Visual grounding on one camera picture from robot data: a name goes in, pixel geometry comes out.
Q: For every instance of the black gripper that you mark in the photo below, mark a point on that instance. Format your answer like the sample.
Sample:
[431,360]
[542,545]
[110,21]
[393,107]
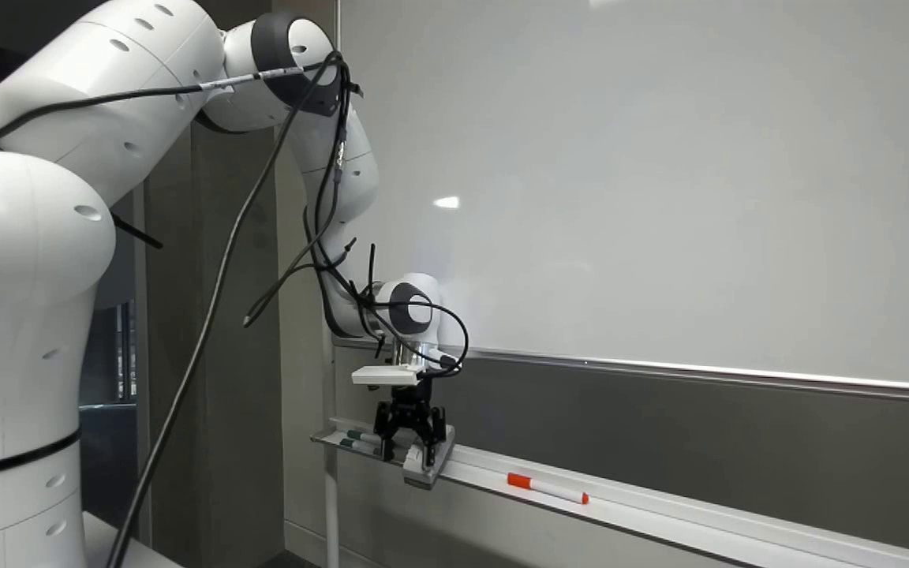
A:
[411,407]

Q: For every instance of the grey whiteboard eraser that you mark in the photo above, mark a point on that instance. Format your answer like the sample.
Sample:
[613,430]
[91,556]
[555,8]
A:
[415,459]

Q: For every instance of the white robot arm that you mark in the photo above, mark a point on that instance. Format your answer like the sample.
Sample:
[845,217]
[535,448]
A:
[84,120]

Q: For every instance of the green whiteboard marker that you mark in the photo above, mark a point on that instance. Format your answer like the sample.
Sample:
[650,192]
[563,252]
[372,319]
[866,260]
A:
[362,436]
[365,448]

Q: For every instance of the red whiteboard marker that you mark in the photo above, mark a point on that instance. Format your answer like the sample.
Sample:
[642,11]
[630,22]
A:
[535,484]

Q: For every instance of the whiteboard marker tray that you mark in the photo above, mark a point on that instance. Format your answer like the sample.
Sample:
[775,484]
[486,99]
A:
[655,515]

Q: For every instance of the whiteboard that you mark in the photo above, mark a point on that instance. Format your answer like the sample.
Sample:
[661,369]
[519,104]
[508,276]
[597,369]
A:
[704,183]

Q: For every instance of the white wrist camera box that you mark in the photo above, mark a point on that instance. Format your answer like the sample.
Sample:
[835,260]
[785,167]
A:
[385,377]

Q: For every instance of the white whiteboard stand post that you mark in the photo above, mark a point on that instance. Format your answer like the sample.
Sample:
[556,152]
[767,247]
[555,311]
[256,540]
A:
[331,459]

